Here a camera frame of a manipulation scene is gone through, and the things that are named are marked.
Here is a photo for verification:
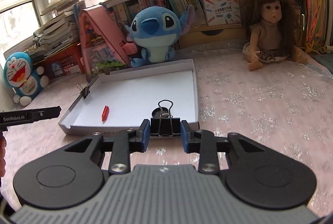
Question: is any large black binder clip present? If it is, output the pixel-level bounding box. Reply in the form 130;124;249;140
150;99;181;137

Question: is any person's hand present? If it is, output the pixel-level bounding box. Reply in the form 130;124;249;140
0;136;7;178

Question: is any white cardboard box tray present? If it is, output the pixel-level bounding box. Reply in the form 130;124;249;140
59;59;199;136

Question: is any black round lid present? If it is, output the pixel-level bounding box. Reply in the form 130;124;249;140
152;107;171;119

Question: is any Doraemon plush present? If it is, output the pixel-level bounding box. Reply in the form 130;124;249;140
3;52;49;107

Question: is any small binder clip on tray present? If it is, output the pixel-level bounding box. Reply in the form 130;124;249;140
76;84;90;99

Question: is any red plastic crate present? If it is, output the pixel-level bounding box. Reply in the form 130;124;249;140
34;42;85;80

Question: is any pink triangular dollhouse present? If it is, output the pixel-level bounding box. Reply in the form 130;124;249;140
78;6;130;82

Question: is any stack of books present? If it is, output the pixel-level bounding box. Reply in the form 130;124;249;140
27;0;82;57

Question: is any wooden drawer shelf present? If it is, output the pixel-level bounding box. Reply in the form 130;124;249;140
175;24;246;50

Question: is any blue Stitch plush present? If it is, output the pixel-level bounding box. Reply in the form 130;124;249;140
126;4;195;67

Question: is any white stationery box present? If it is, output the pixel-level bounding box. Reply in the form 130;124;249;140
203;0;241;26

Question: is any brown-haired doll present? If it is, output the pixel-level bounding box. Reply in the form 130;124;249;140
240;0;308;71

